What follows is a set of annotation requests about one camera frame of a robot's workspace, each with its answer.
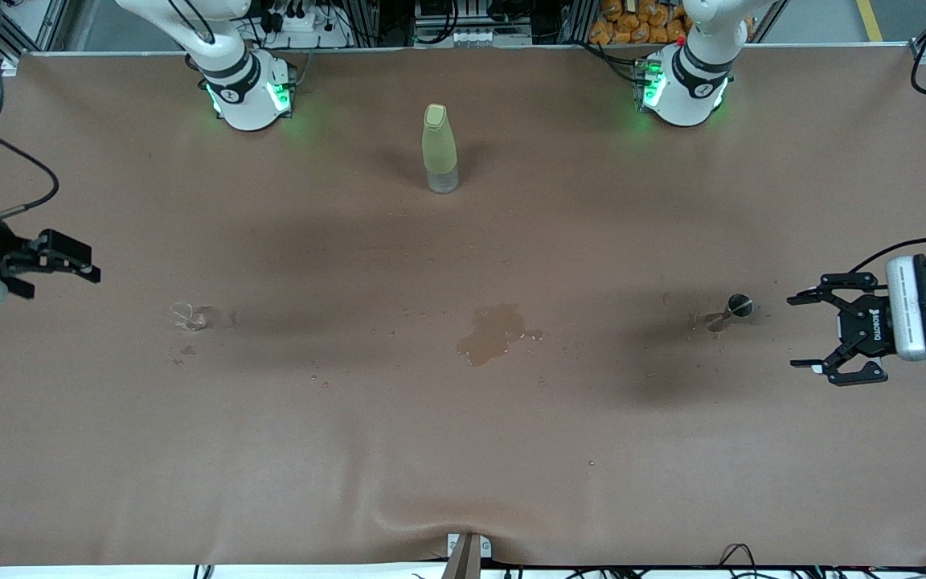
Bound white power strip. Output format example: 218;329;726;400
266;0;351;49

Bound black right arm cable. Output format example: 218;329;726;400
0;133;59;226

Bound small metal shaker cup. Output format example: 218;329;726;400
704;294;753;332

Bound grey control box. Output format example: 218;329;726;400
413;0;534;47

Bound brown slanted bar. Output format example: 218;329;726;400
440;535;482;579

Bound white table edge bracket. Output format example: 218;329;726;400
447;532;493;561

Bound orange packaged snacks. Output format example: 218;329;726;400
589;0;693;45

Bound brown table mat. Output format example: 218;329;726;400
0;44;926;568

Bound yellow-green frosted bottle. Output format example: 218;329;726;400
421;103;461;195

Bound clear glass measuring cup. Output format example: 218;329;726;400
170;302;208;332

